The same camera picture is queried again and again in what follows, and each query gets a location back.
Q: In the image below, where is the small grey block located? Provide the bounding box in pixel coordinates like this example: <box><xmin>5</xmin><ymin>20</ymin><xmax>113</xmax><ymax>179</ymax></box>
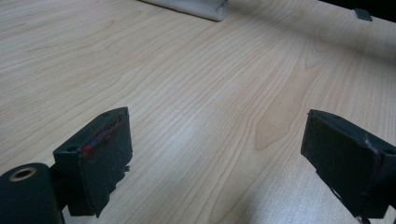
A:
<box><xmin>352</xmin><ymin>7</ymin><xmax>374</xmax><ymax>22</ymax></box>

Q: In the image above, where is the lilac and white ski glove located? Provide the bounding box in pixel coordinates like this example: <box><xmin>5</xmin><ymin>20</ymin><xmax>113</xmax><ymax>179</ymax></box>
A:
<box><xmin>138</xmin><ymin>0</ymin><xmax>229</xmax><ymax>22</ymax></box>

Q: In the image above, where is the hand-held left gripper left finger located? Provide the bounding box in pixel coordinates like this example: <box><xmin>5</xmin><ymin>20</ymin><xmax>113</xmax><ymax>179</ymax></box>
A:
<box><xmin>52</xmin><ymin>106</ymin><xmax>134</xmax><ymax>218</ymax></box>

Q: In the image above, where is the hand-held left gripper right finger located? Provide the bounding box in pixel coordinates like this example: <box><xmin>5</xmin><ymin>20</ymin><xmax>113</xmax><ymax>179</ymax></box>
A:
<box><xmin>300</xmin><ymin>108</ymin><xmax>396</xmax><ymax>220</ymax></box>

